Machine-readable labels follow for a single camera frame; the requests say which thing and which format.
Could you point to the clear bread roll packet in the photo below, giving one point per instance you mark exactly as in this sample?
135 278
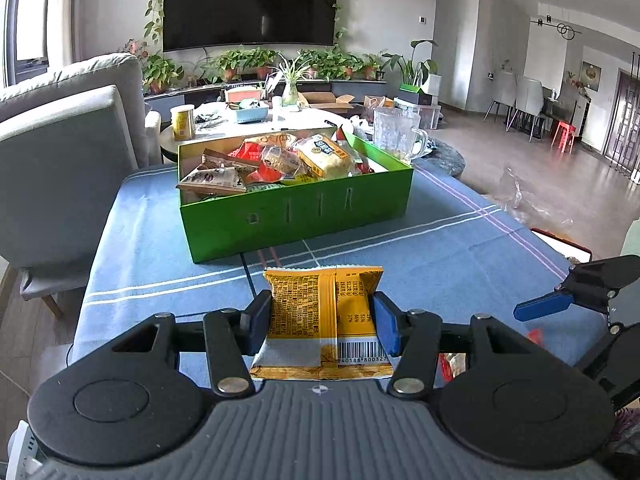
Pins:
282 162

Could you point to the pale curtain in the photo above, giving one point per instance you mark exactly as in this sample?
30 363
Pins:
65 10

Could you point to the glass mug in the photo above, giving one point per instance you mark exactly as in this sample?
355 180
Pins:
395 132

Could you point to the row of potted plants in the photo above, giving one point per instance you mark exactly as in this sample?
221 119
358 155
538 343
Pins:
160 72

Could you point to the black framed window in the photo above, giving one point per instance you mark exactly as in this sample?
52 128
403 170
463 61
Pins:
22 10

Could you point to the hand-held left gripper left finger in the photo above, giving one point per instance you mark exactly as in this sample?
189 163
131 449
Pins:
260 322

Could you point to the brown snack packet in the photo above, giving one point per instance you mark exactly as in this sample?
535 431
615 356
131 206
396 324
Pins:
225 159
212 182

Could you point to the yellow cake packet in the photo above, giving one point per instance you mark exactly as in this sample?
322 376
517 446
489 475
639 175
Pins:
325 157

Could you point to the clear plastic bag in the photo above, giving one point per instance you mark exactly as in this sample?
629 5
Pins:
530 195

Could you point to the orange snack packet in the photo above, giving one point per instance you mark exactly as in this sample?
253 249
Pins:
300 305

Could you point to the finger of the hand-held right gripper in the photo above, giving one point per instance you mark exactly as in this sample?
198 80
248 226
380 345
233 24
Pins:
615 330
542 306

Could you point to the yellow can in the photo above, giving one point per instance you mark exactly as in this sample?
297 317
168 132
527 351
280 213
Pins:
183 122

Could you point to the spider plant in glass vase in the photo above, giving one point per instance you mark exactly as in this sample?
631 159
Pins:
290 92

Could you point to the grey armchair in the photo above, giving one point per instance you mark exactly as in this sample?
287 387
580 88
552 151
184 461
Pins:
60 175

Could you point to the orange plastic bag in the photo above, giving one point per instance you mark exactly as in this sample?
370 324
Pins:
377 105

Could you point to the red stool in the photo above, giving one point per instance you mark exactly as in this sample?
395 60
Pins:
564 132

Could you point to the dark dining table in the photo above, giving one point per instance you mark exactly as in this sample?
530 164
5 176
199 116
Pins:
560 110

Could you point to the large leaf plant white pot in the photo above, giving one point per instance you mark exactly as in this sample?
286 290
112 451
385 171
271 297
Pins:
430 82

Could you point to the white dining chair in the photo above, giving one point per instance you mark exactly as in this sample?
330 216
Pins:
530 97
502 90

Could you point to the black ceiling track light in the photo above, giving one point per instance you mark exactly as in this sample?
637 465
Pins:
562 30

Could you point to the dark marble round table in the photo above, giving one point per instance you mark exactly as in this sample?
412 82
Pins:
445 157

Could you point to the green hanging vine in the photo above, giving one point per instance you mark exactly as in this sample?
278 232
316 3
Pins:
156 10

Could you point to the framed wall picture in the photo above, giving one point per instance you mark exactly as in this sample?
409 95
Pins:
591 76

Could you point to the clear storage box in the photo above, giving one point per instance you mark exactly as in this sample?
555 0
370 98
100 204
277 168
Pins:
430 115

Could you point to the dark tv cabinet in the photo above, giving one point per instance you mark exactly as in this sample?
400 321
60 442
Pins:
200 92

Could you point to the light blue basket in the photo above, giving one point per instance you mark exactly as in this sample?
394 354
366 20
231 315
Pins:
252 116

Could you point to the red phone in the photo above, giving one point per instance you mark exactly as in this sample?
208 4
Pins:
560 245

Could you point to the blue striped tablecloth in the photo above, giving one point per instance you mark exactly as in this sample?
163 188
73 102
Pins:
150 240

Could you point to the red flower decoration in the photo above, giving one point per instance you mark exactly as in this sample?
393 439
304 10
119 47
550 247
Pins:
134 52

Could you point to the orange box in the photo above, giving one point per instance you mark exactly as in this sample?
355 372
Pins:
242 95

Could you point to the dark carved door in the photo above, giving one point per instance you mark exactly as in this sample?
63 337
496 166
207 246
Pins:
625 125

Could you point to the large red snack packet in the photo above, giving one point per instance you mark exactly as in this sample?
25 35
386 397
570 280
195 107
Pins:
250 152

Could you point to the green black box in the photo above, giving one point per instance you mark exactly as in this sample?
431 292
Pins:
415 95

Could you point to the black television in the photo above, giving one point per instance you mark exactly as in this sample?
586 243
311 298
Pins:
250 5

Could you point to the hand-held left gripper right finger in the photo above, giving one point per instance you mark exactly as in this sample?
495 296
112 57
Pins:
387 322

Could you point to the green cardboard box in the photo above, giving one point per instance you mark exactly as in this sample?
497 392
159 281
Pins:
300 220

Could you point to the white coffee table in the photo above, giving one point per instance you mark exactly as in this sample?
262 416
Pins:
210 130

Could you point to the open cardboard box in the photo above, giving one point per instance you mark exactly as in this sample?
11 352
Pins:
325 102

